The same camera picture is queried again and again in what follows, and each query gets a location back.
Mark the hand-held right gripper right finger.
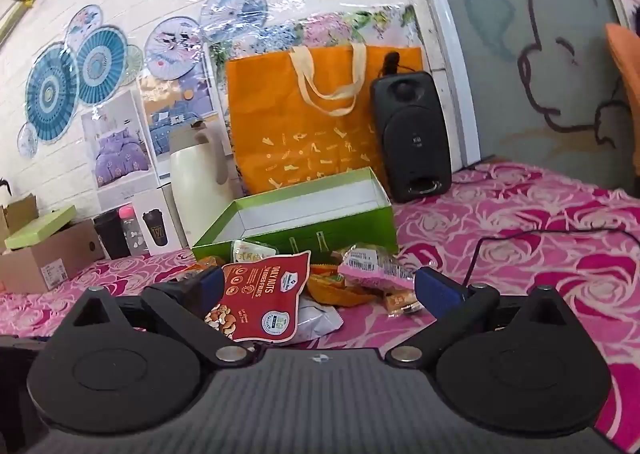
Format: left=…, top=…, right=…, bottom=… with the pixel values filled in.
left=384, top=265, right=576, bottom=367

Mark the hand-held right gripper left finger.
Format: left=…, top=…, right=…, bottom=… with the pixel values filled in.
left=69, top=265, right=253, bottom=370

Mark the red nut packet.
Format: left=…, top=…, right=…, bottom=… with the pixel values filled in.
left=205, top=250, right=312, bottom=344

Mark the orange snack packet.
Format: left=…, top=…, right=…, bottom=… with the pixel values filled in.
left=306, top=273, right=377, bottom=306

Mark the green cardboard box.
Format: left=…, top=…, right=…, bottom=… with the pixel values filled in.
left=192, top=168, right=399, bottom=267

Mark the small biscuit packet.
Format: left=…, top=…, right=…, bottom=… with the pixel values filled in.
left=382, top=290, right=422, bottom=316

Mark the pale green snack packet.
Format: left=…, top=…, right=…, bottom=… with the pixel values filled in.
left=231, top=240, right=279, bottom=266

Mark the pink snack packet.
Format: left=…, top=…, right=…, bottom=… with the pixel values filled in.
left=337, top=246, right=417, bottom=293

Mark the white cup carton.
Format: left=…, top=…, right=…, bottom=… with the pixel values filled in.
left=132, top=185, right=189, bottom=256

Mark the pink-capped water bottle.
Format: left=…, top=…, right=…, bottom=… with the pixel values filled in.
left=118, top=204, right=151, bottom=257

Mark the white electric kettle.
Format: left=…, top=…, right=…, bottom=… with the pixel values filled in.
left=170, top=119, right=242, bottom=251

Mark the black cup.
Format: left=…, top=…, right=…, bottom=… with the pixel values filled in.
left=93, top=211, right=132, bottom=260

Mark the white foil packet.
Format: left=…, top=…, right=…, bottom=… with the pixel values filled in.
left=294, top=296, right=345, bottom=343

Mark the pink rose blanket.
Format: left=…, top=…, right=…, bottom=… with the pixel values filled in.
left=0, top=160, right=640, bottom=453

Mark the black speaker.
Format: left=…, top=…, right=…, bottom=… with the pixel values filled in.
left=370, top=53, right=452, bottom=204

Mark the blue bedding poster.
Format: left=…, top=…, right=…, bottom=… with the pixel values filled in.
left=141, top=54, right=222, bottom=180

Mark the brown cardboard box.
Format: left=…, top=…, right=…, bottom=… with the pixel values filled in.
left=0, top=219, right=107, bottom=295

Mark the purple bedding poster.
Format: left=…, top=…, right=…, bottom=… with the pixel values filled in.
left=81, top=89, right=152, bottom=191

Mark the orange snack bag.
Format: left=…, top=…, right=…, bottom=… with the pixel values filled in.
left=226, top=44, right=424, bottom=196

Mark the green box lid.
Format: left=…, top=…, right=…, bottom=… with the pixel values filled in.
left=4, top=211, right=78, bottom=251

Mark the small open cardboard box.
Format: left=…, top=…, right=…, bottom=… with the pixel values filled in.
left=0, top=194, right=39, bottom=241

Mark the white pink paper fan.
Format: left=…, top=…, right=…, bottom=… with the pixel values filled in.
left=144, top=16, right=204, bottom=81

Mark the medium blue paper fan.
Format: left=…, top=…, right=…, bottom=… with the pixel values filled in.
left=75, top=24, right=129, bottom=107

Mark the large blue paper fan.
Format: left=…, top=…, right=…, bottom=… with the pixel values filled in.
left=25, top=41, right=82, bottom=142

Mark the orange chair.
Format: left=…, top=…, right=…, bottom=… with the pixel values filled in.
left=605, top=23, right=640, bottom=185

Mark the blue white paper fan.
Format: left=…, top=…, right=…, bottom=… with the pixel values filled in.
left=200, top=0, right=269, bottom=43

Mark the small pale paper fan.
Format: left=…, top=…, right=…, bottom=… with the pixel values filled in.
left=65, top=6, right=106, bottom=53

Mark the black cable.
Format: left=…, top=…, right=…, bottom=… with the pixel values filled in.
left=462, top=228, right=640, bottom=286

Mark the floral wall poster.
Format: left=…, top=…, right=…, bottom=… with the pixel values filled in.
left=286, top=5, right=419, bottom=54

